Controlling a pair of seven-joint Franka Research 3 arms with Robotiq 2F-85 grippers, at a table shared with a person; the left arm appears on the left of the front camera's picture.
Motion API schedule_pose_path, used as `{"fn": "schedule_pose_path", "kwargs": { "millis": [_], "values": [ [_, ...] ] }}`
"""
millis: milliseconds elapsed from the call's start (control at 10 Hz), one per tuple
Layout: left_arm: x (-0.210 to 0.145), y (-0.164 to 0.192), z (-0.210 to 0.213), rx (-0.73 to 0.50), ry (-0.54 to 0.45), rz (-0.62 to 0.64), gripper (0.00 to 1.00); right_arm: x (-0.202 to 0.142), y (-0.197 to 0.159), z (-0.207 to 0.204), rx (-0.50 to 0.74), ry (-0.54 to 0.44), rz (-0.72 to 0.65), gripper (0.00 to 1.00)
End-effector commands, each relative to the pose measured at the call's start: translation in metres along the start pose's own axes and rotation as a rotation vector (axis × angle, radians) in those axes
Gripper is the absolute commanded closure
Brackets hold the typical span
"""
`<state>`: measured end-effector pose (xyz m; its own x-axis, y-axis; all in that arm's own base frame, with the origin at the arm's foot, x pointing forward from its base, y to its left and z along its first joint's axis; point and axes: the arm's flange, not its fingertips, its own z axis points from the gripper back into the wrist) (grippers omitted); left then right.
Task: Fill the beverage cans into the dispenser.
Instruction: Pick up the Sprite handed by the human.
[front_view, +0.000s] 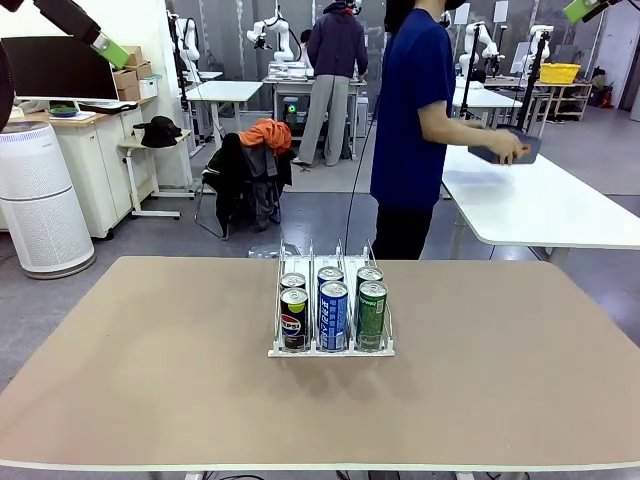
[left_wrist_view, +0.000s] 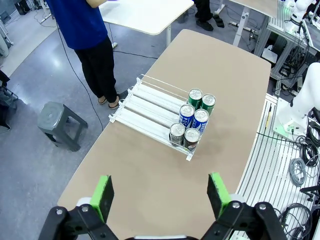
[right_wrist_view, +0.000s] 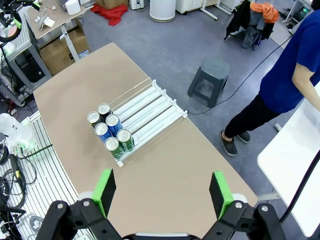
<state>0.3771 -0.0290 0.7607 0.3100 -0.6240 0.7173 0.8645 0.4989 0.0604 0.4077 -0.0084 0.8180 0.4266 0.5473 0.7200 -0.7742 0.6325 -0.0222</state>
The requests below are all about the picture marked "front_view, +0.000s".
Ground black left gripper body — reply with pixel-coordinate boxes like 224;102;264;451
33;0;101;45

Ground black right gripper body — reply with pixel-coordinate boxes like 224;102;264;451
582;0;624;22

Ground blue plastic bin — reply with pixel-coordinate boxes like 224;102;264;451
467;128;544;166

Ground person's right forearm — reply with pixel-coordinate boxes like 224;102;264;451
422;115;495;151

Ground white clear can dispenser rack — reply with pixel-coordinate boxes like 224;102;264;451
267;238;397;360

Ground person's right hand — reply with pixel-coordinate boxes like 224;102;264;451
487;130;531;166

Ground white box with teal lid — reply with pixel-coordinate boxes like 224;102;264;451
138;74;164;100

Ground black keyboard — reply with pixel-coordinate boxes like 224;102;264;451
78;99;139;114

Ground yellow plastic basket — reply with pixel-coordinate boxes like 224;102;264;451
539;62;582;85

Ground light wooden shelf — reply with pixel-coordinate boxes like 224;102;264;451
532;79;595;122

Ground black tripod stand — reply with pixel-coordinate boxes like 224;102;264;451
514;29;551;139

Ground black hat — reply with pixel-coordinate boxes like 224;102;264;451
132;115;182;149

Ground white cabinet desk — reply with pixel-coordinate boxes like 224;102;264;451
9;94;194;240

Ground white background desk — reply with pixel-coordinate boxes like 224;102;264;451
184;79;265;151

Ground white background table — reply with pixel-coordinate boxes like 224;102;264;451
449;74;524;126

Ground small white side table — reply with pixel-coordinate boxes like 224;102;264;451
118;128;194;221

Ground thin black stand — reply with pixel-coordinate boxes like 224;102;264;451
459;22;484;121

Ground orange jacket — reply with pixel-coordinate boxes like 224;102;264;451
237;118;292;154

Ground white air purifier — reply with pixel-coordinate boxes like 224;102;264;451
0;121;96;280

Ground grey workbench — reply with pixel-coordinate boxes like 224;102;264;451
263;74;369;161

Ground black jacket on chair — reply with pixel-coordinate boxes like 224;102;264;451
202;132;296;239

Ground computer tower with lights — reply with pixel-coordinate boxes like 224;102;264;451
281;96;307;141

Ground large white table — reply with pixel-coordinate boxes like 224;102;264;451
439;144;640;266

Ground person in blue shirt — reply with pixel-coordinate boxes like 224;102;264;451
369;0;471;261

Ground background person in hoodie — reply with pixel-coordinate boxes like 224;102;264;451
292;0;370;169

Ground black Pepsi can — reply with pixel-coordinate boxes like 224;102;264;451
279;272;307;294
279;287;310;350

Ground black left arm cable sleeve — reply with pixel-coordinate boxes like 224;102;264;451
0;42;16;130

